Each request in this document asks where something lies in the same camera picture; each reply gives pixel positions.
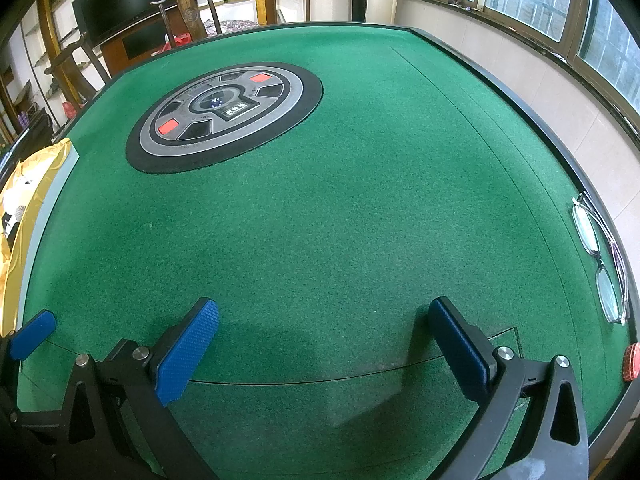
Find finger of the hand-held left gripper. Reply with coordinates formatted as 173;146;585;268
0;309;57;411

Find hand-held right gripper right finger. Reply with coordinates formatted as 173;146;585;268
427;296;592;480

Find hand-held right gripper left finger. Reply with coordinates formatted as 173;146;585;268
10;296;221;480

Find tray with yellow cloth lining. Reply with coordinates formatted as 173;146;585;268
0;139;81;338

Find red round ribbed object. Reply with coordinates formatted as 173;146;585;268
622;342;640;381

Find black glossy furniture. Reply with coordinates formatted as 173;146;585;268
0;109;54;161

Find round mahjong table control panel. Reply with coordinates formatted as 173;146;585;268
125;62;325;175

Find dark wooden armchair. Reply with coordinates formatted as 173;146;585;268
150;0;223;45
44;32;112;108

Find patterned purple cloth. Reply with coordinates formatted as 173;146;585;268
219;18;262;36

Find black flat screen television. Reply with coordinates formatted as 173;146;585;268
72;0;201;48

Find clear frame eyeglasses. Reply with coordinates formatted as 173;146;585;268
571;192;630;325

